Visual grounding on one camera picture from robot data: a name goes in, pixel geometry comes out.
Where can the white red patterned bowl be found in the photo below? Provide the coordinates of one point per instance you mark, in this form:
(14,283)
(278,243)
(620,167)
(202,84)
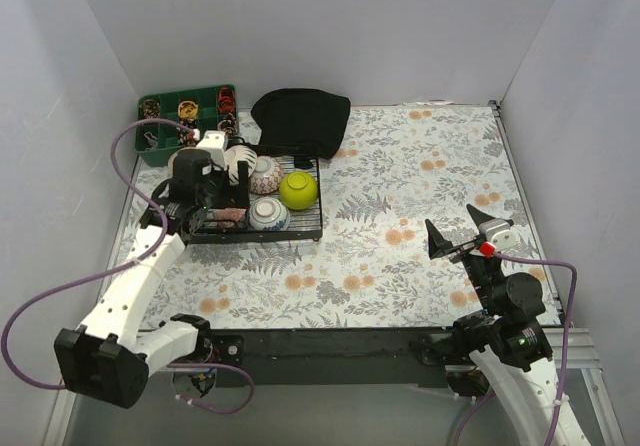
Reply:
(267,176)

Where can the beige tan bowl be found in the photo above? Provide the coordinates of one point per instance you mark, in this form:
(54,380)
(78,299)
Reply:
(180,161)

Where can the floral brown leaf bowl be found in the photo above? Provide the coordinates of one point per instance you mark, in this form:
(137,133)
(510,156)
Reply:
(227,218)

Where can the black cloth bag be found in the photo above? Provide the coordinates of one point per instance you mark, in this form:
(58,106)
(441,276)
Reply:
(302,116)

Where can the black wire dish rack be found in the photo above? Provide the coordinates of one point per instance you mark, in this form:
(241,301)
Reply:
(275,196)

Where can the yellow-green bowl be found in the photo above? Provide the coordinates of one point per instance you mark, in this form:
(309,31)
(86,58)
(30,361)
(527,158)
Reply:
(298,191)

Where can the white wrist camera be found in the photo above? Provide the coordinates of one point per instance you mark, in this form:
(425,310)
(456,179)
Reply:
(498,236)
(215,143)

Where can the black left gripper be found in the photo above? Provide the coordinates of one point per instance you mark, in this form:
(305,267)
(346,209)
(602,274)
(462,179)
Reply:
(240,192)

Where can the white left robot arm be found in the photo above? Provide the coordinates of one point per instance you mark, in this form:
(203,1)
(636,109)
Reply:
(104,357)

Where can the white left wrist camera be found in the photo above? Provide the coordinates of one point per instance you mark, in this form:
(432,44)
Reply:
(215,143)

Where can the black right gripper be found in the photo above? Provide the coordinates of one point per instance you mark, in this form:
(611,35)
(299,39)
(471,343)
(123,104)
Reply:
(463,250)

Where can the white blue patterned bowl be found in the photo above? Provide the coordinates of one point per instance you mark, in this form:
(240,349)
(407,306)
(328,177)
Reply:
(269,214)

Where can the white pink interior bowl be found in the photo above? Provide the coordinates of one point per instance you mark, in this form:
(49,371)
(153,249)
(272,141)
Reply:
(236,154)

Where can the black base bar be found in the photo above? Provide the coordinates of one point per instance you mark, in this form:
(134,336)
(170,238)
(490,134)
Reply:
(347,356)

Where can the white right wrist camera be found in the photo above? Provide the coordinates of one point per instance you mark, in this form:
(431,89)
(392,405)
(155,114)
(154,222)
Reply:
(498,236)

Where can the green compartment tray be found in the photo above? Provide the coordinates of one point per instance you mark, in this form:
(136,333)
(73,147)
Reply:
(205,109)

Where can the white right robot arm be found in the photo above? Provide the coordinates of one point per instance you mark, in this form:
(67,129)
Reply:
(504,339)

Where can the floral table mat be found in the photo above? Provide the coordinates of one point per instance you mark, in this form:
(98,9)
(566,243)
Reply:
(396,170)

